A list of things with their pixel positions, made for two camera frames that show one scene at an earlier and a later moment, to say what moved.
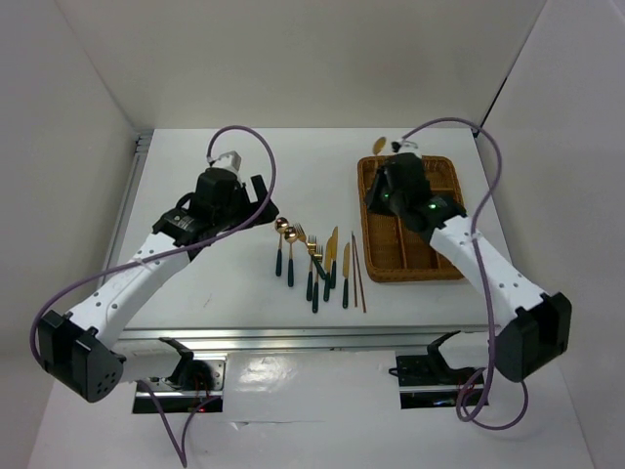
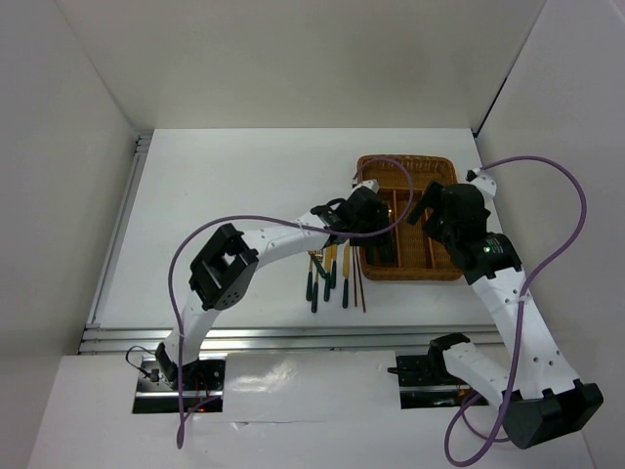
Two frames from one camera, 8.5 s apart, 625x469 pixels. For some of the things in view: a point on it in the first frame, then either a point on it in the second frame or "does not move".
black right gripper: x=373 y=203 → x=429 y=197
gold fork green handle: x=317 y=255 does not move
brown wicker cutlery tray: x=396 y=252 does not move
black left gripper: x=240 y=192 → x=378 y=238
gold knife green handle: x=346 y=272 does not move
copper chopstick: x=358 y=273 does not move
